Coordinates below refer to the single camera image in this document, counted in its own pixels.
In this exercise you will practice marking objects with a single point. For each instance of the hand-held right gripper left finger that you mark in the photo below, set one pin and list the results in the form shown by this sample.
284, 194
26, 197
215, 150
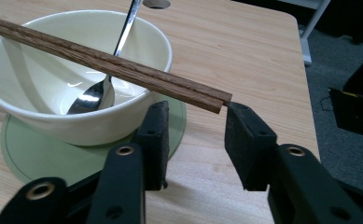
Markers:
152, 146

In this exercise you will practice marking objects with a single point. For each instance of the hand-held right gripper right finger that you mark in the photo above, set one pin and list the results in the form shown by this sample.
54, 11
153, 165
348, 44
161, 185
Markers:
250, 146

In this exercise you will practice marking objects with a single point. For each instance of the brown wooden chopstick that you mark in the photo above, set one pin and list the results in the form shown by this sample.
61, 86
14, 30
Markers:
170, 78
170, 90

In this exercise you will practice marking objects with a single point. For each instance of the cream ceramic bowl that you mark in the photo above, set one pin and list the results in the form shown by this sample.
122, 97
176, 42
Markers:
30, 84

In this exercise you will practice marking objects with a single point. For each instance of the metal spoon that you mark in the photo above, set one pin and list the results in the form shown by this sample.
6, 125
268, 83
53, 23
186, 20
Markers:
92, 98

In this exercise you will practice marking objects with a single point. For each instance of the green round plate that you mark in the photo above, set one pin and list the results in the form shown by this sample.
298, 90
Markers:
45, 158

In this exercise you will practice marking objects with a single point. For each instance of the black box on floor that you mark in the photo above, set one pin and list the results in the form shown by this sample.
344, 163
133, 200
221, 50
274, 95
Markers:
356, 109

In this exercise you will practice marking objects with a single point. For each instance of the white metal stand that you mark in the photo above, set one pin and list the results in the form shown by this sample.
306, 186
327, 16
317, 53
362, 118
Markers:
309, 31

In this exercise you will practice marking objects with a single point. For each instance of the dark round table grommet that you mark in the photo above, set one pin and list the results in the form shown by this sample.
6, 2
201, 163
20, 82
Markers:
156, 3

